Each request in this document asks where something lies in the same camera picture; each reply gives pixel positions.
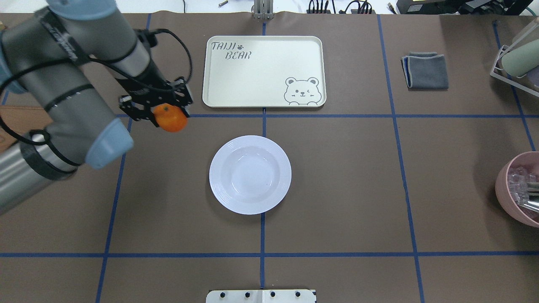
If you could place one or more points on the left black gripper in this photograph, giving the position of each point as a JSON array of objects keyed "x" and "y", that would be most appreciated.
[{"x": 148, "y": 77}]

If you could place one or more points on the orange fruit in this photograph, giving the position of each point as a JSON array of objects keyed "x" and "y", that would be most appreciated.
[{"x": 170, "y": 118}]

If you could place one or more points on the white plate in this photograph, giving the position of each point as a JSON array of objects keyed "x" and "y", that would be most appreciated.
[{"x": 250, "y": 175}]

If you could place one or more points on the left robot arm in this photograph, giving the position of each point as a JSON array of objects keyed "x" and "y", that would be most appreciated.
[{"x": 42, "y": 56}]

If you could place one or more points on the cream bear tray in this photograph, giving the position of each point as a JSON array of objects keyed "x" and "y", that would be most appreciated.
[{"x": 264, "y": 71}]

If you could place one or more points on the wooden cutting board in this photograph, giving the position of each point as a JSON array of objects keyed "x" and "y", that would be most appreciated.
[{"x": 22, "y": 119}]

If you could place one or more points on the black power strip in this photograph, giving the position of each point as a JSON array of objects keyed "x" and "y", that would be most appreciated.
[{"x": 340, "y": 7}]

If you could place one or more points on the grey folded cloth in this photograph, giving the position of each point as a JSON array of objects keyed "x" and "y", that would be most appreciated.
[{"x": 425, "y": 71}]

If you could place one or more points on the green cup on rack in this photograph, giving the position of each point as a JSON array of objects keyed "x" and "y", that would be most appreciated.
[{"x": 519, "y": 61}]

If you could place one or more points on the pink bowl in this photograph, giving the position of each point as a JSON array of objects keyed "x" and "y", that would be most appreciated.
[{"x": 516, "y": 188}]

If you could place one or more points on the metal ice scoop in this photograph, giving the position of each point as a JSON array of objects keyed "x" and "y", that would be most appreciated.
[{"x": 528, "y": 196}]

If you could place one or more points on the aluminium frame post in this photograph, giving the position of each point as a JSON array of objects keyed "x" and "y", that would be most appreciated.
[{"x": 263, "y": 10}]

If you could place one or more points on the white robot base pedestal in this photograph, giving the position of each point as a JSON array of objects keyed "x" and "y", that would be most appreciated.
[{"x": 262, "y": 296}]

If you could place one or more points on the white wire cup rack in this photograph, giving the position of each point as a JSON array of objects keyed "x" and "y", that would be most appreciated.
[{"x": 529, "y": 82}]

